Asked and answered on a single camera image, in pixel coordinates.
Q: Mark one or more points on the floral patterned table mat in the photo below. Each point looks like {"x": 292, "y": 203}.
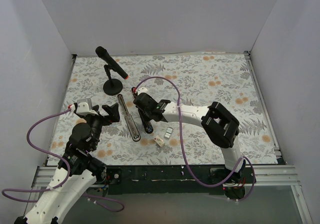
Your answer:
{"x": 194, "y": 80}

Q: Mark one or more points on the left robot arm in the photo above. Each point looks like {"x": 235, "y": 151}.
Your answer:
{"x": 77, "y": 170}

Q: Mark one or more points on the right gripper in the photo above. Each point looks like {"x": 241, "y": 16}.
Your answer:
{"x": 143, "y": 108}

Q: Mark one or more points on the staple box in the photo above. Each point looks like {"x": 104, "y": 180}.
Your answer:
{"x": 159, "y": 141}

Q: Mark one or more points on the aluminium frame rail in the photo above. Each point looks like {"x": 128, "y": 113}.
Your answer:
{"x": 266, "y": 175}

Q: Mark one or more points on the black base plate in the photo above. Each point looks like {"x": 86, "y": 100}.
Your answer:
{"x": 158, "y": 179}

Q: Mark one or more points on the grey black stapler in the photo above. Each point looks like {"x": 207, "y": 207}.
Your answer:
{"x": 135, "y": 135}

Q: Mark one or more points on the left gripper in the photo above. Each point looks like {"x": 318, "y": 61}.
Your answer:
{"x": 104, "y": 115}

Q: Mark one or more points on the black microphone stand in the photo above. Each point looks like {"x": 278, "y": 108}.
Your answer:
{"x": 112, "y": 86}

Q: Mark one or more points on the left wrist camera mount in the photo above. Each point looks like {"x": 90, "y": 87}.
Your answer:
{"x": 83, "y": 107}

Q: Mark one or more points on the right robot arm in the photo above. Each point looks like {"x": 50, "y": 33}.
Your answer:
{"x": 220, "y": 125}

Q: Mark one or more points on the staple strips pack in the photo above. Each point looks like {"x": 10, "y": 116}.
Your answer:
{"x": 168, "y": 132}

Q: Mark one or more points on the black microphone orange tip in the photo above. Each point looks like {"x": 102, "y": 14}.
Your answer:
{"x": 104, "y": 55}

